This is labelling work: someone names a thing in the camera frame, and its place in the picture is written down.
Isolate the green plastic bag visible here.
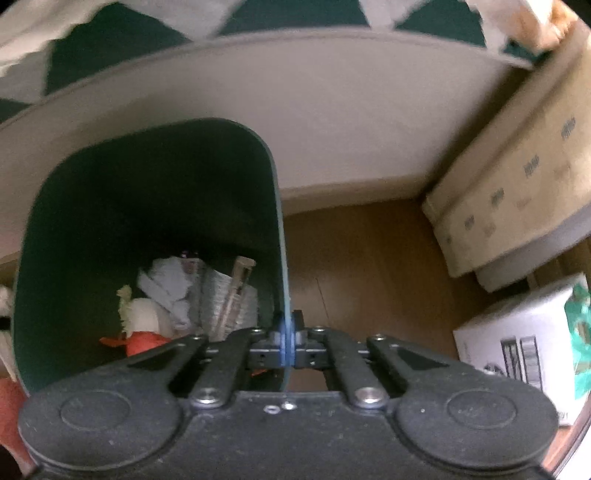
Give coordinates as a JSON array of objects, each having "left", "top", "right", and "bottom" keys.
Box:
[{"left": 566, "top": 284, "right": 591, "bottom": 402}]

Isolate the green white checkered blanket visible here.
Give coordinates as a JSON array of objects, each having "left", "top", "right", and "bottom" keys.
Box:
[{"left": 0, "top": 0, "right": 546, "bottom": 123}]

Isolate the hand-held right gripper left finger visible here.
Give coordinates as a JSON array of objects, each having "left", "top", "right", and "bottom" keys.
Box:
[{"left": 127, "top": 311, "right": 288, "bottom": 409}]

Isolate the beige plush cloth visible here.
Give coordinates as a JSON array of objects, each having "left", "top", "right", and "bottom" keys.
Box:
[{"left": 466, "top": 0, "right": 573, "bottom": 51}]

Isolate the dark green trash bin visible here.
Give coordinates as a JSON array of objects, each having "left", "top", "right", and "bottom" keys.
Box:
[{"left": 11, "top": 117, "right": 294, "bottom": 398}]

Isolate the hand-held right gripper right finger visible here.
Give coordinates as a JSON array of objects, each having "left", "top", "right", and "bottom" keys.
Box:
[{"left": 286, "top": 310, "right": 452, "bottom": 409}]

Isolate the brown stick wrapper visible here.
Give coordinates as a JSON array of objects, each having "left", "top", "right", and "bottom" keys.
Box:
[{"left": 210, "top": 256, "right": 256, "bottom": 340}]

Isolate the napa cabbage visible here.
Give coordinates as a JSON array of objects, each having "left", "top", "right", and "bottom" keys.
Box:
[{"left": 116, "top": 285, "right": 162, "bottom": 335}]

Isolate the white printed cardboard box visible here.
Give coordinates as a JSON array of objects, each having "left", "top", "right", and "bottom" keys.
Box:
[{"left": 452, "top": 273, "right": 591, "bottom": 428}]

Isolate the white paper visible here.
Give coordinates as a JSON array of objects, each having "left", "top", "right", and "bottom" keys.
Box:
[
  {"left": 0, "top": 286, "right": 17, "bottom": 379},
  {"left": 136, "top": 256, "right": 204, "bottom": 335}
]

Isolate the white cookie packet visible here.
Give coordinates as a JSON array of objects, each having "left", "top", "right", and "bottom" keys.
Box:
[{"left": 198, "top": 265, "right": 259, "bottom": 342}]

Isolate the beige bed base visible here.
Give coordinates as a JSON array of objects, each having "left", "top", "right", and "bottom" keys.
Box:
[{"left": 0, "top": 28, "right": 527, "bottom": 259}]

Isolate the brown taped cardboard box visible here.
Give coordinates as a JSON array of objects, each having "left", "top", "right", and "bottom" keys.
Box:
[{"left": 421, "top": 28, "right": 591, "bottom": 278}]

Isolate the red plastic bag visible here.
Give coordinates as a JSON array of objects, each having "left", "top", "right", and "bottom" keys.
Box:
[
  {"left": 99, "top": 330, "right": 171, "bottom": 358},
  {"left": 0, "top": 376, "right": 35, "bottom": 472}
]

